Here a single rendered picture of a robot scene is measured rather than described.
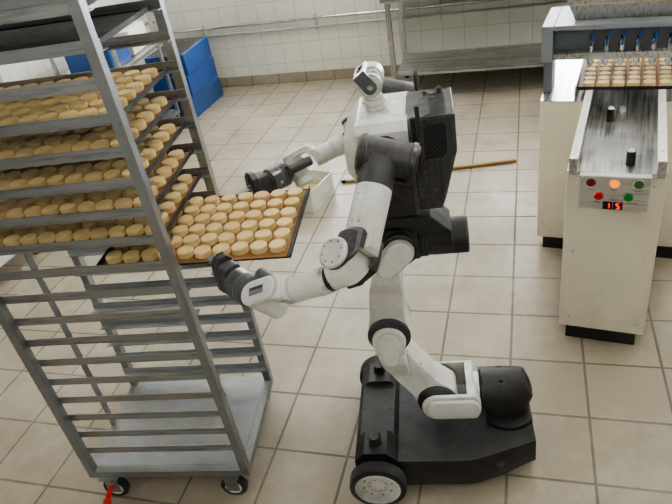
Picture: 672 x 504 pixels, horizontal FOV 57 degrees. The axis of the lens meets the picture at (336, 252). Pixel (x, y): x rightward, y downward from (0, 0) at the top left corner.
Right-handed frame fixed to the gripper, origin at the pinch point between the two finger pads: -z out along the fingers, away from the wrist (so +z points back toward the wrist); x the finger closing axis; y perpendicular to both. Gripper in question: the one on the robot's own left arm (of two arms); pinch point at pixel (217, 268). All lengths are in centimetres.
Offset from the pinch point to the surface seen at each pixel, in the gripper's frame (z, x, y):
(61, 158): -28.0, 35.6, 20.9
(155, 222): -10.5, 15.8, 8.7
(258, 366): -42, -82, -23
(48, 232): -47, 9, 29
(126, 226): -31.0, 8.1, 10.6
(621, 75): 6, -12, -211
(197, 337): -10.2, -25.8, 8.5
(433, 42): -266, -76, -388
